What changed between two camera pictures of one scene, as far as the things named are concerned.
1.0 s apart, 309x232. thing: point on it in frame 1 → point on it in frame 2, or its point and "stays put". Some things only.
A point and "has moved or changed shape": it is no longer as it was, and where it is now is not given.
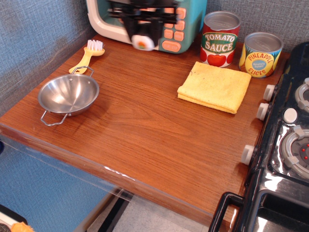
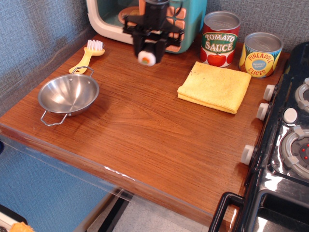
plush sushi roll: (143, 42) has moved or changed shape
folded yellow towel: (221, 89) stays put
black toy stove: (276, 194) stays put
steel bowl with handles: (67, 94) stays put
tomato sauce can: (219, 35) stays put
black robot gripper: (156, 12) → (154, 23)
